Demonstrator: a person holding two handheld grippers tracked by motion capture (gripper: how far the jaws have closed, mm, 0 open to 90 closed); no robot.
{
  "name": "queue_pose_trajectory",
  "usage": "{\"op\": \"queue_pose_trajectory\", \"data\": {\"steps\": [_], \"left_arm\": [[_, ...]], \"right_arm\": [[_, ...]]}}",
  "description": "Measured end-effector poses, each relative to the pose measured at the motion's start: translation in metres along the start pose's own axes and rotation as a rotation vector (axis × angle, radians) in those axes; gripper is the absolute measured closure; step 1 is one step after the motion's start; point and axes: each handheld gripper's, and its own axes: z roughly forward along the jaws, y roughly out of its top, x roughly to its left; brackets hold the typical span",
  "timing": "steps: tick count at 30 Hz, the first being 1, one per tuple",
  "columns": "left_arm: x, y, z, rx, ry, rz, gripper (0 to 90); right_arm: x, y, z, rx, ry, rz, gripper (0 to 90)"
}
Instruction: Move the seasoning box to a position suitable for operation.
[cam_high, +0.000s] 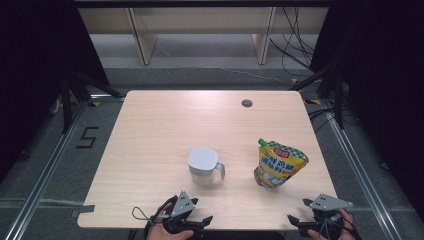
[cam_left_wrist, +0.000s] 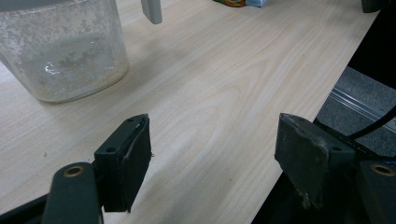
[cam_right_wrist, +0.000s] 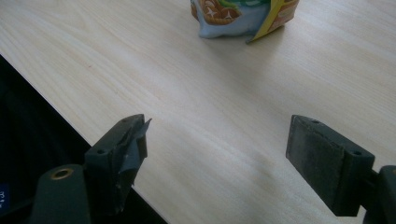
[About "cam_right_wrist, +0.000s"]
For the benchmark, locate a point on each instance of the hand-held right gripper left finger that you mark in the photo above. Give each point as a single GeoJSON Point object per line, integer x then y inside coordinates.
{"type": "Point", "coordinates": [106, 174]}

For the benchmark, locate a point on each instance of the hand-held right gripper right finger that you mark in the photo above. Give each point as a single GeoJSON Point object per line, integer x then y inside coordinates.
{"type": "Point", "coordinates": [323, 161]}

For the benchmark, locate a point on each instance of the colourful spouted drink pouch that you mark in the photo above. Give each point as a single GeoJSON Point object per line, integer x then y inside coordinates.
{"type": "Point", "coordinates": [230, 21]}

